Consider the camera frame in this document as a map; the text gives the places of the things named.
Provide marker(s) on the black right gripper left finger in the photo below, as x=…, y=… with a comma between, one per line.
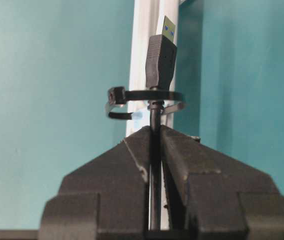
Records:
x=105, y=199

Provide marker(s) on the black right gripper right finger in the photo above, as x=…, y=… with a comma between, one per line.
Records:
x=216, y=197

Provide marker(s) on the black zip tie loop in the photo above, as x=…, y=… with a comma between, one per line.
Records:
x=118, y=97

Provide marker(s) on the aluminium extrusion frame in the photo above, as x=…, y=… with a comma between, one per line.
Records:
x=153, y=57

